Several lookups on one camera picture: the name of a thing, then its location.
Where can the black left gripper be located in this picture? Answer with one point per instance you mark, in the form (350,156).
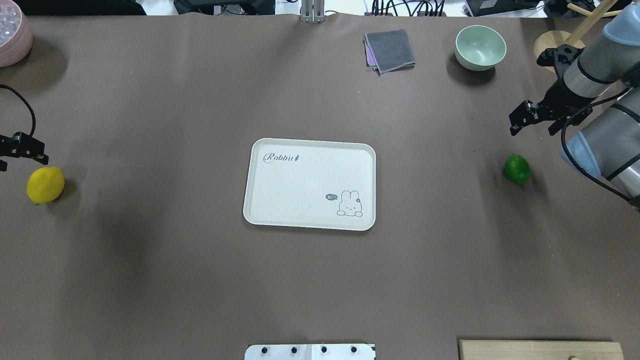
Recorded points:
(21,146)

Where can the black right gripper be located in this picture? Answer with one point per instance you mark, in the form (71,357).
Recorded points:
(564,97)

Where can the yellow lemon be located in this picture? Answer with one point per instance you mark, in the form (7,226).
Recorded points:
(45,185)

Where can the green lime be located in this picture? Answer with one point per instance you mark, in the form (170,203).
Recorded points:
(517,169)

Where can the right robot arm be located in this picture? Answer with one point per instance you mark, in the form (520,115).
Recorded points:
(594,105)

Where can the cream rabbit tray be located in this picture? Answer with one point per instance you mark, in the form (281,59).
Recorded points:
(311,184)

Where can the wooden mug tree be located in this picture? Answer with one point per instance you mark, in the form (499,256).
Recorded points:
(556,38)

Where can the mint green bowl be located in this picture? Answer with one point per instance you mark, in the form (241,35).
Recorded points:
(479,48)

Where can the pink bowl with ice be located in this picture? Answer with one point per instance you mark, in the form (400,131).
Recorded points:
(16,38)

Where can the grey folded cloth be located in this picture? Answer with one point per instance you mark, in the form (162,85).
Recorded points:
(391,49)

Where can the pink folded cloth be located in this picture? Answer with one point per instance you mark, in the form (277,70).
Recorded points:
(371,63)

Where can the bamboo cutting board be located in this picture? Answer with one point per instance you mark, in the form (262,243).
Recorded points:
(539,350)

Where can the white metal column base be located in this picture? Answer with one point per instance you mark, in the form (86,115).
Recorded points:
(311,351)

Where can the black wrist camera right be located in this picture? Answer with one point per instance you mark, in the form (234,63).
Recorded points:
(559,59)

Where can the aluminium frame post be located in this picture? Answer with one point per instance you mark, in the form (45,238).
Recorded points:
(312,11)

